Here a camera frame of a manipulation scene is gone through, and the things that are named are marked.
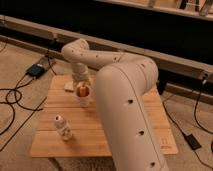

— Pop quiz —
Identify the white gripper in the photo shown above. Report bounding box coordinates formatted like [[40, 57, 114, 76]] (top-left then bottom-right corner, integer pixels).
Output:
[[72, 70, 92, 91]]

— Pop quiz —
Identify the white sponge piece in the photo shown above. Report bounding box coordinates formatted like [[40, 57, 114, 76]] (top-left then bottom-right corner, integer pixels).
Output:
[[64, 82, 74, 92]]

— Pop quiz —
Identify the black power adapter box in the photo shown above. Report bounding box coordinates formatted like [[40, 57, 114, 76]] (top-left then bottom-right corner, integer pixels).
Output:
[[26, 64, 45, 78]]

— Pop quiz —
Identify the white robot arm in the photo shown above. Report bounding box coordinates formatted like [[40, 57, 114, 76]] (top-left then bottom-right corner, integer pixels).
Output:
[[61, 39, 169, 171]]

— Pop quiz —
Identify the orange pepper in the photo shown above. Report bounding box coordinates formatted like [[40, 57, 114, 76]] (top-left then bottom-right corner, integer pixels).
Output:
[[77, 86, 87, 97]]

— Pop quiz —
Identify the black power brick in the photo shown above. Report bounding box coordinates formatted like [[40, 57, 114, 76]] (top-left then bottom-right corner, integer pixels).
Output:
[[184, 134, 201, 150]]

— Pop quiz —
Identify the white paper cup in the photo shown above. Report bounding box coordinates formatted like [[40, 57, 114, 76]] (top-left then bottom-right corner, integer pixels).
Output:
[[76, 84, 90, 107]]

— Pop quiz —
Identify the black floor cable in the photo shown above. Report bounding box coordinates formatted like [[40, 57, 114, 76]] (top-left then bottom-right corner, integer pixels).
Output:
[[0, 39, 58, 153]]

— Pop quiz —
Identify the wooden table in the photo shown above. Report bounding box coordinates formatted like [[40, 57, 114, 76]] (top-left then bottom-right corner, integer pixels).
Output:
[[30, 75, 178, 158]]

